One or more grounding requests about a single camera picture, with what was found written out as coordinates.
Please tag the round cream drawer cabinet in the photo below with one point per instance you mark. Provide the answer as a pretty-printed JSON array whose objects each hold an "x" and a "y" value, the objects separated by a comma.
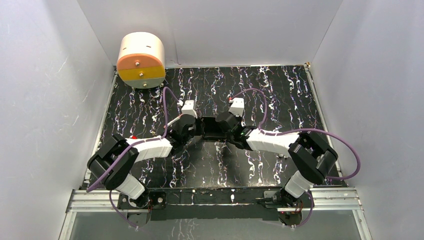
[{"x": 141, "y": 60}]

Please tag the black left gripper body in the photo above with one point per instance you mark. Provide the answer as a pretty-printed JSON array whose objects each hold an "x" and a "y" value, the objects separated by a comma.
[{"x": 199, "y": 126}]

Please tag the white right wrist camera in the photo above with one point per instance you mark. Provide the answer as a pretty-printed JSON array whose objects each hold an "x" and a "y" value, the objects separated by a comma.
[{"x": 237, "y": 106}]

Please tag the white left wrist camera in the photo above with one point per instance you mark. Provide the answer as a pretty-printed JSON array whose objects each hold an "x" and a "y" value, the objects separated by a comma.
[{"x": 188, "y": 108}]

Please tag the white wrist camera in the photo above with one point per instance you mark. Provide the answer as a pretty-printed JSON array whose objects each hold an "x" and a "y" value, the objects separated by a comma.
[
  {"x": 188, "y": 108},
  {"x": 237, "y": 106}
]

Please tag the pink white marker pen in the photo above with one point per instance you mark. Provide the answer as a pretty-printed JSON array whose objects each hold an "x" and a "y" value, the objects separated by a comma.
[{"x": 174, "y": 121}]

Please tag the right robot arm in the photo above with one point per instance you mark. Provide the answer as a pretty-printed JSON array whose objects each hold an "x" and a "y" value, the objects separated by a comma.
[{"x": 312, "y": 155}]

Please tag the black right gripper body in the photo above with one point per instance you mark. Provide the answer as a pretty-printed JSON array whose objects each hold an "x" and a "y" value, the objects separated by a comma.
[{"x": 237, "y": 118}]

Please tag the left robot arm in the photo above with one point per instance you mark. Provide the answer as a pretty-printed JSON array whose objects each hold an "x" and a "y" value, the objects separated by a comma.
[{"x": 111, "y": 164}]

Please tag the aluminium front rail frame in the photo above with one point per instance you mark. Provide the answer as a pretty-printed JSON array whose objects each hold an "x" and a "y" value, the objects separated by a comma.
[{"x": 220, "y": 203}]

